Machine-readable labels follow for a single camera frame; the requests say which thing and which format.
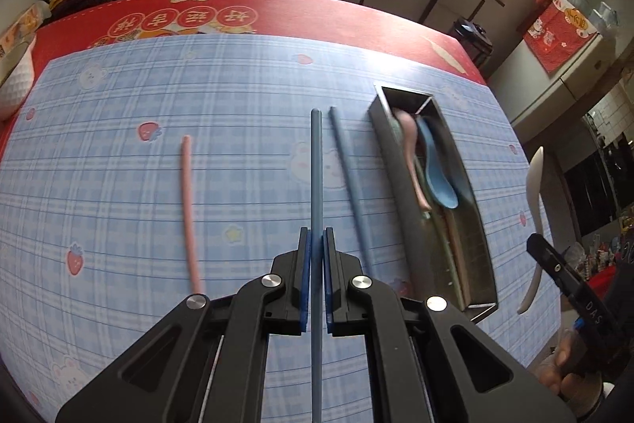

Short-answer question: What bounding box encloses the stainless steel utensil tray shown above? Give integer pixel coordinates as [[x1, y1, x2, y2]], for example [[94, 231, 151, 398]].
[[369, 84, 498, 322]]

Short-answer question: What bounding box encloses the packaged snack box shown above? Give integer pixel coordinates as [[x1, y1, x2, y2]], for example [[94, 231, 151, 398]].
[[0, 0, 50, 58]]

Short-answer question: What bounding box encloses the red cloth on refrigerator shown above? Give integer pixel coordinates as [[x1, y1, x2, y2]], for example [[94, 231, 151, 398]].
[[522, 0, 598, 74]]

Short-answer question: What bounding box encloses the pink plastic spoon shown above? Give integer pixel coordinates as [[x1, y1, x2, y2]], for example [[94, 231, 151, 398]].
[[393, 108, 432, 212]]

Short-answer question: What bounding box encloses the red printed tablecloth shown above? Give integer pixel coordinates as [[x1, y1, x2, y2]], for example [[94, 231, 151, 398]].
[[0, 0, 489, 157]]

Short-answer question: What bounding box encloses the blue chopstick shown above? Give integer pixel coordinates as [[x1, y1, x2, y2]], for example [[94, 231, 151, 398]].
[[329, 106, 375, 277], [311, 108, 323, 423]]

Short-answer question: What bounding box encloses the white refrigerator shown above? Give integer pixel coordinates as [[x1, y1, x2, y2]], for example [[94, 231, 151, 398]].
[[487, 0, 626, 144]]

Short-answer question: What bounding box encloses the beige plastic spoon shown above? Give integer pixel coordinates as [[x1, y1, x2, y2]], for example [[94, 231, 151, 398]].
[[516, 145, 546, 316]]

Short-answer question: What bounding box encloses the small side table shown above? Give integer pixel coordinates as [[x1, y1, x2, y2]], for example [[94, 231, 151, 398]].
[[418, 0, 486, 32]]

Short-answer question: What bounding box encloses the blue plaid table mat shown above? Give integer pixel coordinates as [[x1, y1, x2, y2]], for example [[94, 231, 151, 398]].
[[1, 35, 561, 421]]

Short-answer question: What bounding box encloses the white ribbed bowl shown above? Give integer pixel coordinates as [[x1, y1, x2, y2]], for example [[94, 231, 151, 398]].
[[0, 36, 36, 122]]

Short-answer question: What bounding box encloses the blue plastic spoon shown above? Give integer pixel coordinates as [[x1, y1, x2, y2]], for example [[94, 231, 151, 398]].
[[416, 115, 459, 209]]

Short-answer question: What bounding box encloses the person's right hand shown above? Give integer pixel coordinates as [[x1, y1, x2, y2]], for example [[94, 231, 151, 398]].
[[535, 329, 605, 421]]

